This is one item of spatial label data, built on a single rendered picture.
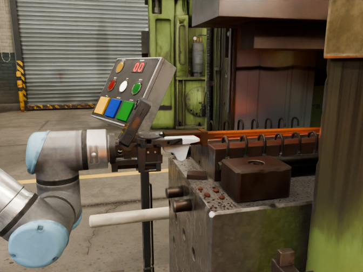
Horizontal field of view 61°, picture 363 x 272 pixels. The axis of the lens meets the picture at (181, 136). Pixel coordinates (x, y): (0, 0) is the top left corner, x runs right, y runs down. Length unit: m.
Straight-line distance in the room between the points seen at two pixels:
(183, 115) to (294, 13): 4.97
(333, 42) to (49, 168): 0.58
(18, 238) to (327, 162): 0.54
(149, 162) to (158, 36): 5.05
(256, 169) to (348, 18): 0.29
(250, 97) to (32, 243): 0.71
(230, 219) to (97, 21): 8.32
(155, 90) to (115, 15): 7.70
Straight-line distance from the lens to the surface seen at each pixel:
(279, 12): 0.74
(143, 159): 0.71
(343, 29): 0.55
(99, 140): 0.69
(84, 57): 8.70
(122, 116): 1.15
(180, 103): 5.65
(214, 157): 0.70
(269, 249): 0.67
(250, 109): 1.01
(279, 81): 1.04
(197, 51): 5.61
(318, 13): 0.79
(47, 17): 8.87
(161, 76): 1.15
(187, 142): 0.72
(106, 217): 1.19
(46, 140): 0.70
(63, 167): 0.70
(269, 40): 0.76
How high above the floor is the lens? 1.18
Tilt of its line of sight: 13 degrees down
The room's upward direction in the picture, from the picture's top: straight up
